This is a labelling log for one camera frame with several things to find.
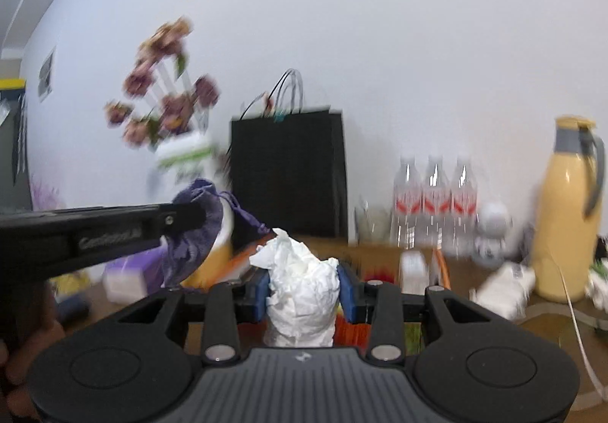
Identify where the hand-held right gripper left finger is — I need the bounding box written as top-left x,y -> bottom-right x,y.
116,270 -> 271,365

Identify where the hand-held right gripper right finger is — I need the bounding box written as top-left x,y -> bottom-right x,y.
335,263 -> 496,365

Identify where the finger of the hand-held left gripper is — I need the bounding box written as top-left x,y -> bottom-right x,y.
156,201 -> 211,242

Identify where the purple drawstring pouch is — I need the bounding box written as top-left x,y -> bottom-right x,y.
161,178 -> 272,289

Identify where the white tissue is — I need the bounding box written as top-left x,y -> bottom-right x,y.
249,228 -> 342,349

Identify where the orange-edged cardboard box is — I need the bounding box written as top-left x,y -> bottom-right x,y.
185,235 -> 452,355

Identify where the person's left hand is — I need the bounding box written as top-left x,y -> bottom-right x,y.
0,283 -> 67,422

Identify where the purple box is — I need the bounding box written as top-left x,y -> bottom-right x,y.
102,257 -> 165,305

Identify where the white tissue pack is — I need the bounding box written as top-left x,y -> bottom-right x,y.
399,251 -> 433,293

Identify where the clear glass cup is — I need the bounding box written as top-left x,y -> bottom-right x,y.
355,200 -> 393,243

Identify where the dark cabinet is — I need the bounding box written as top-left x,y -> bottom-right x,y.
0,79 -> 29,210

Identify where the purple flower bouquet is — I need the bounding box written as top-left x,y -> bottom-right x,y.
103,16 -> 230,196

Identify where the red label water bottle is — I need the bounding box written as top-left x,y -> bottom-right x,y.
393,156 -> 423,246
422,155 -> 451,248
450,156 -> 480,250

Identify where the black paper bag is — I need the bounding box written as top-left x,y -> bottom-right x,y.
229,69 -> 350,241

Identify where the white robot figurine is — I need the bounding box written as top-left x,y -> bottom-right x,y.
470,201 -> 514,267

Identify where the yellow thermos jug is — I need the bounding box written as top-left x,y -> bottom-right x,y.
529,116 -> 606,303

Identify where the white power adapter with cable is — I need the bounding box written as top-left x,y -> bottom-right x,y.
470,262 -> 537,319

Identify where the white cable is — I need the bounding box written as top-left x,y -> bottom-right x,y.
546,243 -> 608,398

